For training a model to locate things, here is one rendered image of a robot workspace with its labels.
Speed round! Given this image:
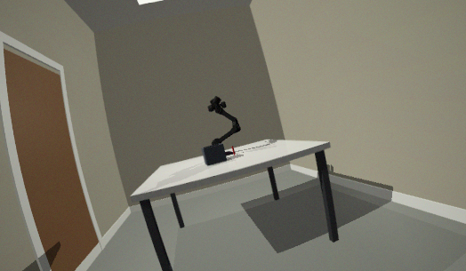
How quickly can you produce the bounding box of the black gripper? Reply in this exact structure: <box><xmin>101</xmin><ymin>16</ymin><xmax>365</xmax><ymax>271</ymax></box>
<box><xmin>208</xmin><ymin>101</ymin><xmax>226</xmax><ymax>112</ymax></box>

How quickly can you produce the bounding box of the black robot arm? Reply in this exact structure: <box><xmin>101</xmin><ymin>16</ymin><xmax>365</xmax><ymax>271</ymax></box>
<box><xmin>209</xmin><ymin>96</ymin><xmax>241</xmax><ymax>145</ymax></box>

